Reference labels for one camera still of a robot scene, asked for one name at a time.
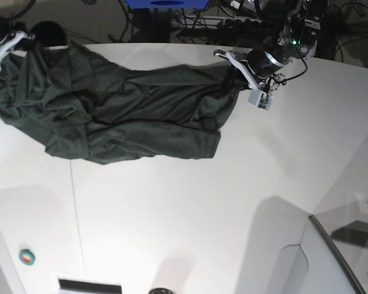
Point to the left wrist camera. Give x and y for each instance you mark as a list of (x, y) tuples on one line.
[(260, 99)]

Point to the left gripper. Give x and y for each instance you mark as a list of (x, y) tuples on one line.
[(263, 66)]

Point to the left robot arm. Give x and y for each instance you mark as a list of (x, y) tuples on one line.
[(279, 32)]

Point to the black power strip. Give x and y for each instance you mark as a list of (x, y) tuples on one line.
[(246, 24)]

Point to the black round knob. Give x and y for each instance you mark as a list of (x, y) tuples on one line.
[(160, 291)]

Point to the black round stool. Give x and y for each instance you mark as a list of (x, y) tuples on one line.
[(49, 34)]

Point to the red green emergency button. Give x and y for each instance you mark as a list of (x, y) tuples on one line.
[(27, 257)]

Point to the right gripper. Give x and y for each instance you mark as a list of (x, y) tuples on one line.
[(11, 40)]

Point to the grey metal rail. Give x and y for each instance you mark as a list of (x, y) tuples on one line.
[(344, 266)]

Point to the dark green t-shirt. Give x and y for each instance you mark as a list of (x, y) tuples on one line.
[(80, 105)]

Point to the blue box with oval hole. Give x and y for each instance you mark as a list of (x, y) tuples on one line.
[(148, 4)]

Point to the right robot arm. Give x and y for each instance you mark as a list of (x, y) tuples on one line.
[(11, 14)]

